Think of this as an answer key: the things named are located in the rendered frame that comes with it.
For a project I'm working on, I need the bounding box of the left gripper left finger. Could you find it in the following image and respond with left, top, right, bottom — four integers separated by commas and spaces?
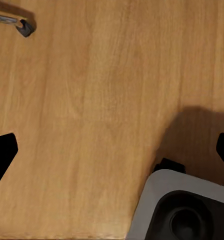
0, 133, 18, 181

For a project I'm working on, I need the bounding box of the swivel chair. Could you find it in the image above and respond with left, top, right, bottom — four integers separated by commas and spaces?
0, 15, 33, 37

